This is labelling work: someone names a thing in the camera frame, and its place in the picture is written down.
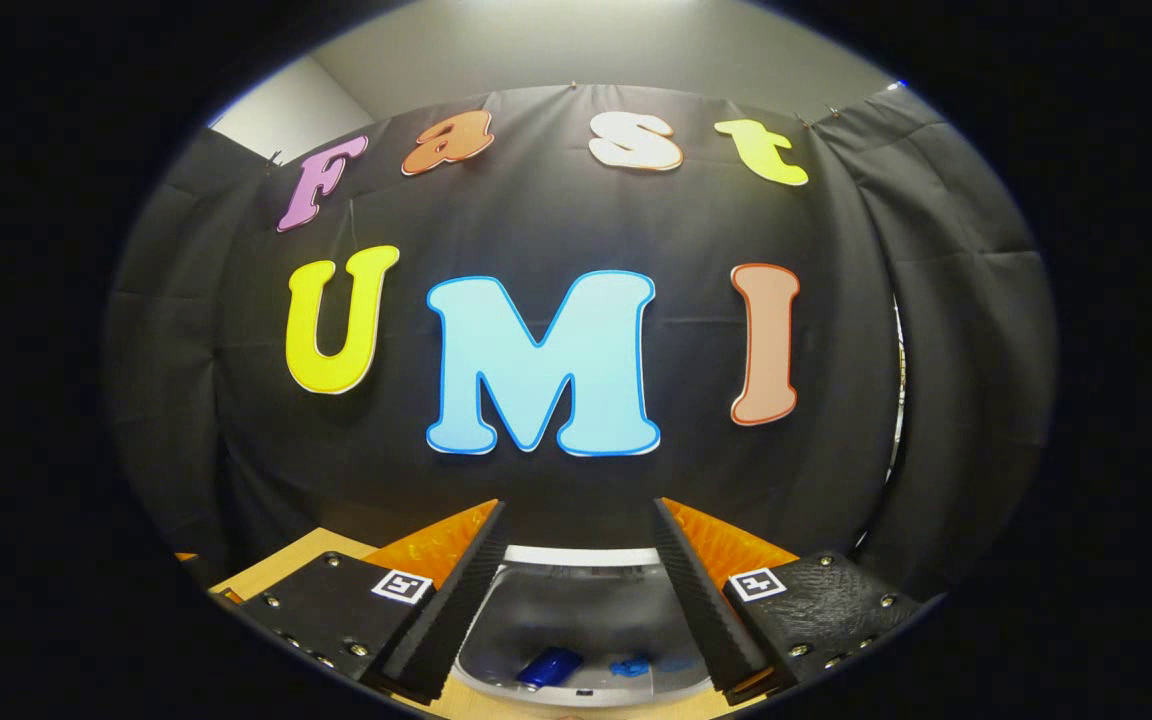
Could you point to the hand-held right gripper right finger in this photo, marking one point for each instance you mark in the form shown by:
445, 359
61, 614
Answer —
706, 620

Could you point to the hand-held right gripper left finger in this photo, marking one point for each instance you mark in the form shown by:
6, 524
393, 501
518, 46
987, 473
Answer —
446, 620

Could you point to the blue paper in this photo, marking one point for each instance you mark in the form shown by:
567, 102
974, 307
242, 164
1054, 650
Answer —
631, 665

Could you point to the blue pop can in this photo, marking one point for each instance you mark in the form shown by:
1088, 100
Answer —
548, 667

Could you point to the grey desktop garbage bin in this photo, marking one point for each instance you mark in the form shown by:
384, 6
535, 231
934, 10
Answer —
576, 610

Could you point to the wooden desktop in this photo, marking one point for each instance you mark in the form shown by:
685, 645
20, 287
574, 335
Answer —
286, 560

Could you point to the black backdrop cloth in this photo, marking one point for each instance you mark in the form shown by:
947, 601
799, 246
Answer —
536, 200

